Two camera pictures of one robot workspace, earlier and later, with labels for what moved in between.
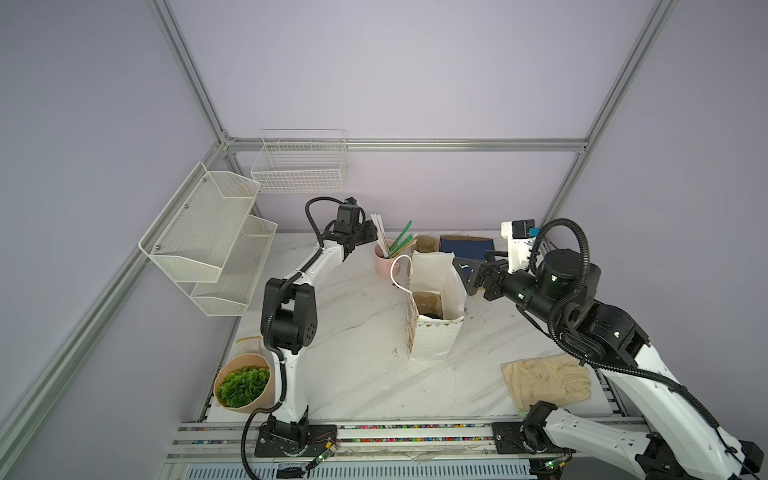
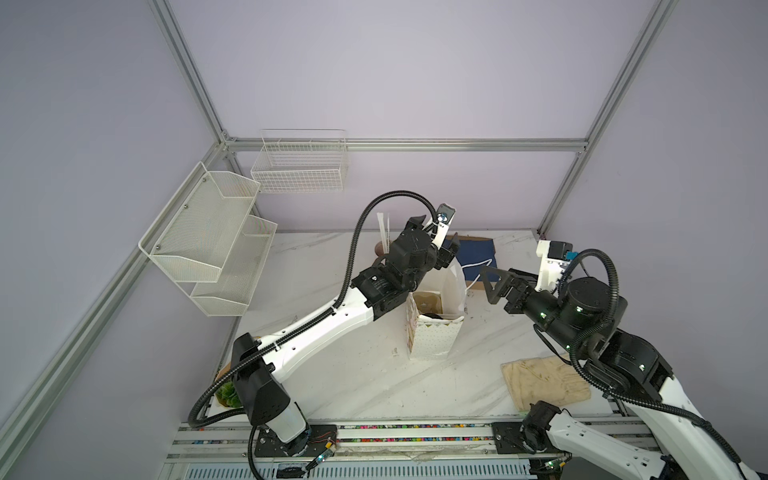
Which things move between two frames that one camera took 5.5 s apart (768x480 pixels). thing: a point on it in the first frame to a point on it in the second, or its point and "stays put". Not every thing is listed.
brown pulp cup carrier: x=429 y=304 stays put
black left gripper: x=370 y=231 to x=445 y=253
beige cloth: x=557 y=379 stays put
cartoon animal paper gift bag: x=430 y=272 stays put
